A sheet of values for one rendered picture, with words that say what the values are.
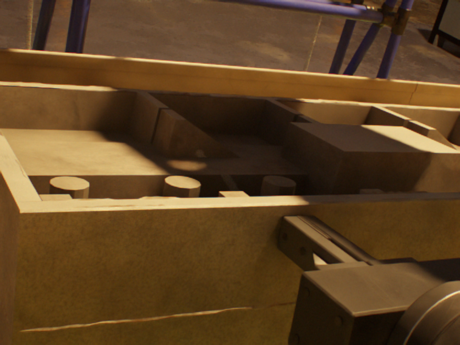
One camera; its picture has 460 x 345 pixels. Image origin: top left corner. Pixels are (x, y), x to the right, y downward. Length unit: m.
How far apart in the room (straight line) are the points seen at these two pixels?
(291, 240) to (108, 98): 0.36
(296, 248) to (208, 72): 0.91
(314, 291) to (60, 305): 0.17
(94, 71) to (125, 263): 0.86
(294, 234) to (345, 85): 1.08
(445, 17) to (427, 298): 6.08
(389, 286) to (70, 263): 0.20
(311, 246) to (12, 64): 0.88
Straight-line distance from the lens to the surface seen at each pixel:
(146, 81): 1.34
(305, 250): 0.48
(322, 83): 1.52
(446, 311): 0.38
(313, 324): 0.39
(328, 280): 0.39
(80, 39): 1.42
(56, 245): 0.45
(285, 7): 1.57
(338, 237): 0.49
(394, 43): 1.78
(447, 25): 6.40
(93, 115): 0.80
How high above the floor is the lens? 1.23
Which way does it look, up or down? 25 degrees down
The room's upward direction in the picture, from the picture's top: 15 degrees clockwise
